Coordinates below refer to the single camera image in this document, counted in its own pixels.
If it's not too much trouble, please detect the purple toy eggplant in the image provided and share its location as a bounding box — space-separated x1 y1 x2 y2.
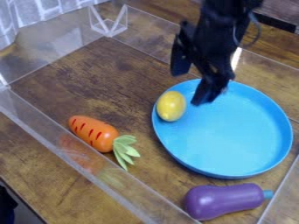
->
184 183 273 221

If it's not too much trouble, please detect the black cable loop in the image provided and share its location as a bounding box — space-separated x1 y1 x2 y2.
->
232 11 262 49

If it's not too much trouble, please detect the yellow toy lemon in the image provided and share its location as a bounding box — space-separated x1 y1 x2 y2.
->
156 91 186 122

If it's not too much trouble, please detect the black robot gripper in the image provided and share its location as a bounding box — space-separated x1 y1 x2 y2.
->
170 0 262 106

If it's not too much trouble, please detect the clear acrylic enclosure wall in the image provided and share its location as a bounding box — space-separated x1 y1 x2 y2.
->
0 0 299 224

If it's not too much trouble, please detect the orange toy carrot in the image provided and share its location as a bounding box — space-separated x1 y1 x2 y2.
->
67 115 140 170

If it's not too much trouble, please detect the grey patterned curtain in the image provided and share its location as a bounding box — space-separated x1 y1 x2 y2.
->
0 0 109 51

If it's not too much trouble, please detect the blue round plastic tray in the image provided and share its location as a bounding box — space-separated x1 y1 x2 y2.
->
152 81 293 179

